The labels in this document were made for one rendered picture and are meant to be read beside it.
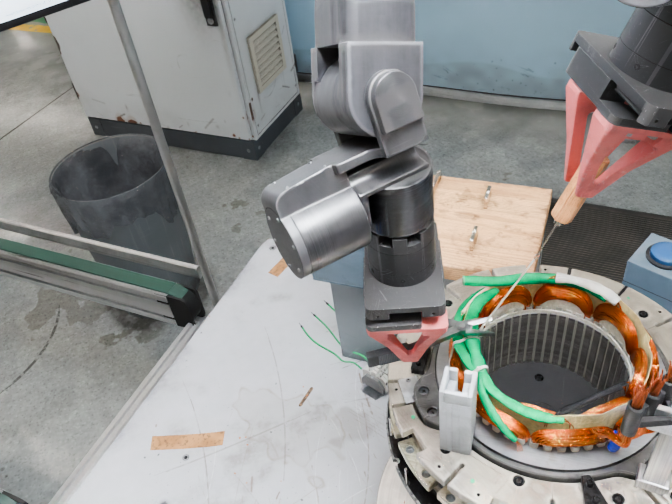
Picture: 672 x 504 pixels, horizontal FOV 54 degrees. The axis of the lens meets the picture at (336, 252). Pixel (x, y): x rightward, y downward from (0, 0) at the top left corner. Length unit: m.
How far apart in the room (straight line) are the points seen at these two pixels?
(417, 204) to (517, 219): 0.44
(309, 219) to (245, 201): 2.38
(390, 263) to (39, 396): 1.95
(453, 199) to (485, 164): 1.95
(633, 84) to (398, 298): 0.23
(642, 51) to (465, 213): 0.50
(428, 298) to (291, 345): 0.64
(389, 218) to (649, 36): 0.20
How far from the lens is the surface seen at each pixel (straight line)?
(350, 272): 0.92
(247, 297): 1.25
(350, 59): 0.45
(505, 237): 0.89
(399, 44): 0.46
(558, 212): 0.54
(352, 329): 1.05
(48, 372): 2.44
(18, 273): 1.67
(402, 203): 0.48
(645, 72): 0.47
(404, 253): 0.51
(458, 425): 0.60
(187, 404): 1.12
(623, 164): 0.51
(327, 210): 0.46
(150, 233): 2.17
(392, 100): 0.44
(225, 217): 2.77
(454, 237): 0.88
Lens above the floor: 1.64
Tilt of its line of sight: 41 degrees down
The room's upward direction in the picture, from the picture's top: 9 degrees counter-clockwise
